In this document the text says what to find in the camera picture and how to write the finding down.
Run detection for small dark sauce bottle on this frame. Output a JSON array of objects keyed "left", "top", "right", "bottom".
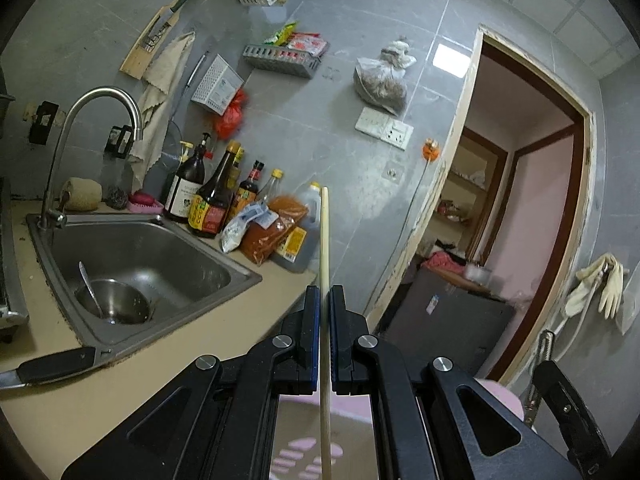
[{"left": 230, "top": 160, "right": 264, "bottom": 218}]

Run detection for orange spice bag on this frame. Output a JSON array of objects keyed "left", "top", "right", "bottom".
[{"left": 240, "top": 195, "right": 309, "bottom": 266}]

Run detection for white wall box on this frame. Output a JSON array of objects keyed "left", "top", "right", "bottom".
[{"left": 191, "top": 54, "right": 244, "bottom": 116}]

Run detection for cream rubber gloves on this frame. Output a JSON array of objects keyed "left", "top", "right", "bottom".
[{"left": 563, "top": 252, "right": 624, "bottom": 320}]

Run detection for wooden door frame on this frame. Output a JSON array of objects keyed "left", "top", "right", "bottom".
[{"left": 364, "top": 27, "right": 596, "bottom": 382}]

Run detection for hanging bag of dried goods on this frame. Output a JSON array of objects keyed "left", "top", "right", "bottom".
[{"left": 354, "top": 36, "right": 416, "bottom": 117}]

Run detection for wooden chopstick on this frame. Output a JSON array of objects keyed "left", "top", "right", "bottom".
[{"left": 319, "top": 186, "right": 332, "bottom": 480}]

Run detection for dark grey cabinet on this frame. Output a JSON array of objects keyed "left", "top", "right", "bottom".
[{"left": 381, "top": 269, "right": 514, "bottom": 375}]

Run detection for black handled knife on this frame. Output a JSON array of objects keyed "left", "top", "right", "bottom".
[{"left": 0, "top": 347, "right": 96, "bottom": 391}]

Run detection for white wall switch socket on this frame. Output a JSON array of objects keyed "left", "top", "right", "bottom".
[{"left": 355, "top": 107, "right": 413, "bottom": 151}]

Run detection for orange wall hook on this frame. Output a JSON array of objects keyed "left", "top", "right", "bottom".
[{"left": 422, "top": 139, "right": 440, "bottom": 162}]

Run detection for dark wine bottle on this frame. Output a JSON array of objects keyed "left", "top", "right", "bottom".
[{"left": 164, "top": 132, "right": 210, "bottom": 223}]

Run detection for steel bowl in sink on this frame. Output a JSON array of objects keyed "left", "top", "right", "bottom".
[{"left": 75, "top": 278, "right": 151, "bottom": 324}]

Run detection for chrome faucet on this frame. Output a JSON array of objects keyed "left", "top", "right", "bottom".
[{"left": 39, "top": 86, "right": 143, "bottom": 230}]

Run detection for red plastic bag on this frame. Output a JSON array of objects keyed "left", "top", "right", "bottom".
[{"left": 213, "top": 88, "right": 247, "bottom": 140}]

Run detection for white hose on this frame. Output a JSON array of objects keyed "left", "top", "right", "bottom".
[{"left": 549, "top": 268, "right": 609, "bottom": 366}]

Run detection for large oil jug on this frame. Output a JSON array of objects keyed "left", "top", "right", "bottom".
[{"left": 271, "top": 182, "right": 321, "bottom": 273}]

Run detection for beige hanging cloth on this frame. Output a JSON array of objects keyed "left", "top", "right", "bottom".
[{"left": 128, "top": 32, "right": 196, "bottom": 191}]

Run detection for white plastic bag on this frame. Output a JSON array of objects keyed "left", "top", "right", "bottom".
[{"left": 219, "top": 202, "right": 278, "bottom": 254}]

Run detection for soy sauce bottle red label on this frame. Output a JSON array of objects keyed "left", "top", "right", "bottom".
[{"left": 188, "top": 141, "right": 241, "bottom": 237}]

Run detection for wooden knife holder board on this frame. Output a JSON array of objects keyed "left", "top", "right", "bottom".
[{"left": 119, "top": 0, "right": 189, "bottom": 80}]

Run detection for pink floral cloth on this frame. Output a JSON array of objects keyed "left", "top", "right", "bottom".
[{"left": 269, "top": 376, "right": 526, "bottom": 480}]

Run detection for grey wall shelf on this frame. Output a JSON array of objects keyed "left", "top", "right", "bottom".
[{"left": 242, "top": 44, "right": 321, "bottom": 79}]

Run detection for stainless steel sink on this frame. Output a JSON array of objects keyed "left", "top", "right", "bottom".
[{"left": 26, "top": 214, "right": 262, "bottom": 363}]

